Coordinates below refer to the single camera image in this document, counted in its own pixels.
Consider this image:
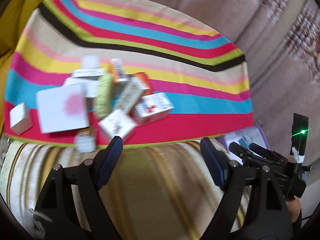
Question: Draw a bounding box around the person's right hand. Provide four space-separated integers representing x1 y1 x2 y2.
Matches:
286 197 303 224

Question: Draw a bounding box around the purple storage box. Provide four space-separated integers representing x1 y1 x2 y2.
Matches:
216 126 269 165

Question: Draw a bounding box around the beige striped sofa cover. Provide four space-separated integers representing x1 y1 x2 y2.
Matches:
0 140 253 240

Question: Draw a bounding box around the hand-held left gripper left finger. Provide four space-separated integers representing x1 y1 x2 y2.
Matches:
34 135 124 240

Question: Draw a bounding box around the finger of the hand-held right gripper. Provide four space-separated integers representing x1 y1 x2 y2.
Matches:
229 142 263 167
249 142 288 166

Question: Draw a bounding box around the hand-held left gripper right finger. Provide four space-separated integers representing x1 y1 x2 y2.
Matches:
200 137 294 240

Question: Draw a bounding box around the pile of small cartons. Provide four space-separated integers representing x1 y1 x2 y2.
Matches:
9 55 175 153

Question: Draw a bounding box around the floral patterned rug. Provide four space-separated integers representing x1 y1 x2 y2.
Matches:
240 0 320 85

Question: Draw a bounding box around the large white box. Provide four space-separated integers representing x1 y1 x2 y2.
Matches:
36 84 90 133

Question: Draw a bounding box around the yellow cushion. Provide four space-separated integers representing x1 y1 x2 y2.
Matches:
0 0 57 105

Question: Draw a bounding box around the teal small box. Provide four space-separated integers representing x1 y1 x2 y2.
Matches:
237 135 252 148

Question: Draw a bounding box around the multicolour striped tablecloth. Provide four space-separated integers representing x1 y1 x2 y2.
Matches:
2 0 254 149

